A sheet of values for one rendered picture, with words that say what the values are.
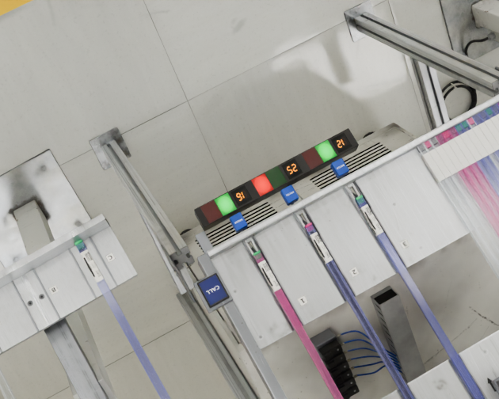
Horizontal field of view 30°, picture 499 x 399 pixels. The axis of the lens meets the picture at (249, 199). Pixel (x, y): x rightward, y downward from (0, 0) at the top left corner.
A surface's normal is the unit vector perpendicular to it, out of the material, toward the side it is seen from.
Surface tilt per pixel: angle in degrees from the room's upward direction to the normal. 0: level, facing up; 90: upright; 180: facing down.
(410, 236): 42
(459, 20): 0
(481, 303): 0
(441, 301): 0
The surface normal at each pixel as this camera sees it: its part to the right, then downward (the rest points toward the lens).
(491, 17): -0.87, 0.47
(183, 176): 0.35, 0.38
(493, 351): 0.03, -0.25
